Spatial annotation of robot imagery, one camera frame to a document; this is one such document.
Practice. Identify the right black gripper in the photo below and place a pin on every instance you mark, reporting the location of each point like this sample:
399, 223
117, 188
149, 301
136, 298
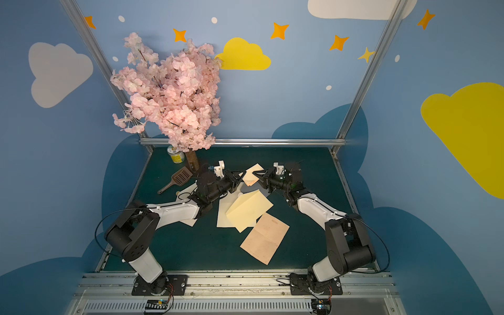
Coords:
269, 180

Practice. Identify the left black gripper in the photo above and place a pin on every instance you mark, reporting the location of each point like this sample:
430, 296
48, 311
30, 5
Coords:
232, 181

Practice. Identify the yellow envelope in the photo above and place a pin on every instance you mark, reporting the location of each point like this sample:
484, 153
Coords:
258, 204

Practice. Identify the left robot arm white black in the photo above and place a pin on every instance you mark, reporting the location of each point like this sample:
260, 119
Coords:
133, 231

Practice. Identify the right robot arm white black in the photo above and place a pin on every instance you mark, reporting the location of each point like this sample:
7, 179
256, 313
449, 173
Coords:
348, 243

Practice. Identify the grey envelope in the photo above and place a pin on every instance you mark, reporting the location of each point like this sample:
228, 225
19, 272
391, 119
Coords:
256, 186

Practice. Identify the brown letter paper front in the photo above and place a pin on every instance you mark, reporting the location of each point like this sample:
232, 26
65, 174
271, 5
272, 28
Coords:
265, 238

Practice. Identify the back horizontal aluminium bar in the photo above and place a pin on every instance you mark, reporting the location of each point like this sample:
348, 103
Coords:
279, 142

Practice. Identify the cream paper sheet centre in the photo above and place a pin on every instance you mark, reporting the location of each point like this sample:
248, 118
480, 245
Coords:
224, 214

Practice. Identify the brown slotted scoop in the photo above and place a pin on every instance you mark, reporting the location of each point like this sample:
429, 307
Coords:
179, 178

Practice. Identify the white paper sheet left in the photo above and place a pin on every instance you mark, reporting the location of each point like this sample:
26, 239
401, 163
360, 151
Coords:
183, 197

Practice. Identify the yellow green tin can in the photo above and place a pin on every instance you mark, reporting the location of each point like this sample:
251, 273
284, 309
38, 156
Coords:
176, 154

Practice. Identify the pink cherry blossom tree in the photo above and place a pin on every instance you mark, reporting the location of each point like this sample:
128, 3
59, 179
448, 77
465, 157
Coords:
178, 94

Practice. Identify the right small circuit board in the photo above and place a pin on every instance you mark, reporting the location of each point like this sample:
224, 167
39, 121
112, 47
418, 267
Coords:
321, 306

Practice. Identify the small circuit board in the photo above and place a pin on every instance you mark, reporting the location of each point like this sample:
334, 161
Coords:
160, 306
321, 306

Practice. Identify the left small circuit board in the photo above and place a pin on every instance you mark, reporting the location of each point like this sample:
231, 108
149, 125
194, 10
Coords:
160, 306

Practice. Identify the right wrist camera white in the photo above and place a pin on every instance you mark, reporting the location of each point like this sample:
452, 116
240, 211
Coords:
280, 169

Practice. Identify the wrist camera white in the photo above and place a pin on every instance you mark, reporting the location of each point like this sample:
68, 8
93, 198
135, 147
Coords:
280, 169
219, 169

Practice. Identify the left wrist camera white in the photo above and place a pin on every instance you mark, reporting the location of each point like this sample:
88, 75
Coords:
219, 169

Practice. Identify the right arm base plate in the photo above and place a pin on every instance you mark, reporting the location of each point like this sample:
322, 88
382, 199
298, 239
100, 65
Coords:
306, 284

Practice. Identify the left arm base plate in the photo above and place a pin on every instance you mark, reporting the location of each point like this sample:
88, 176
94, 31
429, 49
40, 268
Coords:
177, 284

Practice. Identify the aluminium rail base frame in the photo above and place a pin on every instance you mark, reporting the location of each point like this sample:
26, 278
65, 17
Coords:
237, 292

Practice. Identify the right aluminium frame post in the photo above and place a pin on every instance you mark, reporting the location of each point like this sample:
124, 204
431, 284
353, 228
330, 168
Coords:
383, 45

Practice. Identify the aluminium frame post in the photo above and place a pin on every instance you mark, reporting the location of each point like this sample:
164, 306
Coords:
86, 33
383, 45

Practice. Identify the left aluminium frame post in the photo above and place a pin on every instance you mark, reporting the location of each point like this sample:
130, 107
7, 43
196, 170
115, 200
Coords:
86, 33

